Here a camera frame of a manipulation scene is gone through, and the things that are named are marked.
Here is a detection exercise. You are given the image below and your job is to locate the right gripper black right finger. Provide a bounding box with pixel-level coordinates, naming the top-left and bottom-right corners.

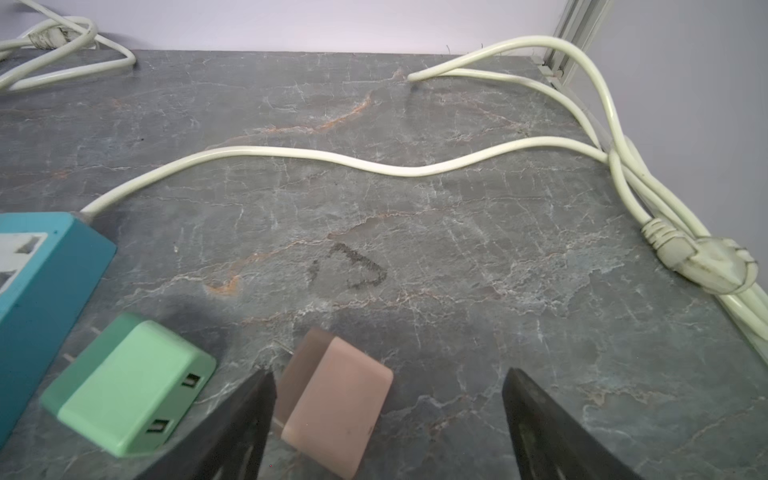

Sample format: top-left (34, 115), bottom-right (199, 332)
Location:
top-left (502, 368), bottom-right (641, 480)

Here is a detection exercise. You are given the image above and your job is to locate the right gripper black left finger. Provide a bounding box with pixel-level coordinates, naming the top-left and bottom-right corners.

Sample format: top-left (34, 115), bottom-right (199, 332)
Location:
top-left (137, 370), bottom-right (277, 480)

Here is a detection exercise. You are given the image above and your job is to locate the pink plug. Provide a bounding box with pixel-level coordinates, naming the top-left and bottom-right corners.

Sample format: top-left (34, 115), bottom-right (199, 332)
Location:
top-left (272, 328), bottom-right (394, 479)

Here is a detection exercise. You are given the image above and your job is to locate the green plug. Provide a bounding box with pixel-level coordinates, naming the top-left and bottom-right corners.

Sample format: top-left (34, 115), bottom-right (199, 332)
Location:
top-left (40, 313), bottom-right (217, 458)

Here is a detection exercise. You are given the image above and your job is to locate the teal power strip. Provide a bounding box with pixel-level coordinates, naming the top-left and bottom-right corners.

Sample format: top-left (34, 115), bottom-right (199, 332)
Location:
top-left (1, 212), bottom-right (117, 443)

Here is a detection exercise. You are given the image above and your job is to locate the white cable of teal strip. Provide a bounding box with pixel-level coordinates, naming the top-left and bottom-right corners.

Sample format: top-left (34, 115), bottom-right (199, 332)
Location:
top-left (77, 34), bottom-right (768, 367)

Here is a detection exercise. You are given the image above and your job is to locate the white cable of orange strip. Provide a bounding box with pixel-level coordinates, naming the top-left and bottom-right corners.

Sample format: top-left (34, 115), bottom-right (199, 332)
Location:
top-left (0, 0), bottom-right (138, 94)

